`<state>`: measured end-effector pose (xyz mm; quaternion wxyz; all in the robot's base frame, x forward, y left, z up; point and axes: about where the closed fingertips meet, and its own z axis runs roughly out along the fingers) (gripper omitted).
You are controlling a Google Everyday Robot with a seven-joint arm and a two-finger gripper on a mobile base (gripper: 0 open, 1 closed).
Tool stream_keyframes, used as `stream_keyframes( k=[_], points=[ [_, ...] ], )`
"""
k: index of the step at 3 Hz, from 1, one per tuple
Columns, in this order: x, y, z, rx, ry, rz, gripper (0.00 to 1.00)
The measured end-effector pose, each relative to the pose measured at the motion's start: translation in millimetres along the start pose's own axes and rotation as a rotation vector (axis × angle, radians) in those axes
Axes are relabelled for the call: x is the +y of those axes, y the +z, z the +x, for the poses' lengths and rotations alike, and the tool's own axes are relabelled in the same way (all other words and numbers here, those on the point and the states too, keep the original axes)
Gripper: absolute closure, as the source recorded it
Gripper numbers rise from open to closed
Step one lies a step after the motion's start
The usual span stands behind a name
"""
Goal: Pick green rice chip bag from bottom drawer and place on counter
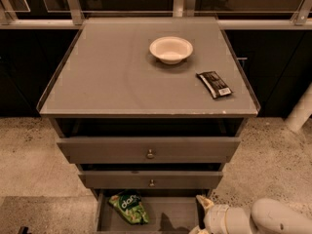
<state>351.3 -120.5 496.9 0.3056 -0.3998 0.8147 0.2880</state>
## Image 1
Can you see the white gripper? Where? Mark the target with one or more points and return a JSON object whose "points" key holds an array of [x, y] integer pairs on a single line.
{"points": [[214, 217]]}

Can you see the green rice chip bag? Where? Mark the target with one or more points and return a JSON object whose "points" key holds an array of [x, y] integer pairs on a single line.
{"points": [[128, 204]]}

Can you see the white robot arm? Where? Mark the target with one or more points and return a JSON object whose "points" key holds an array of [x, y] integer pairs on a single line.
{"points": [[266, 216]]}

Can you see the grey bottom drawer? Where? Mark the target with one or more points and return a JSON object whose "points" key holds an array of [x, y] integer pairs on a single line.
{"points": [[168, 214]]}

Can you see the grey middle drawer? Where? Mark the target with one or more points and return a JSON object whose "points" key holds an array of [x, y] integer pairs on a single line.
{"points": [[150, 179]]}

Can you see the grey drawer cabinet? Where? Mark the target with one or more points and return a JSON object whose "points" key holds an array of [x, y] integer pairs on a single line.
{"points": [[112, 86]]}

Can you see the black snack bar wrapper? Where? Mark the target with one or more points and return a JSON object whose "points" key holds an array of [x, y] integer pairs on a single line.
{"points": [[215, 85]]}

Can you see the white pole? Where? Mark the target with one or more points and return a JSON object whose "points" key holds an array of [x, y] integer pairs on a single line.
{"points": [[301, 112]]}

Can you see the white paper bowl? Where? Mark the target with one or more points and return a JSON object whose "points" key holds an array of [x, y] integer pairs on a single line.
{"points": [[171, 50]]}

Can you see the metal window railing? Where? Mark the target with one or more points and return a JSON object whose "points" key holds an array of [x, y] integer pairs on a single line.
{"points": [[229, 14]]}

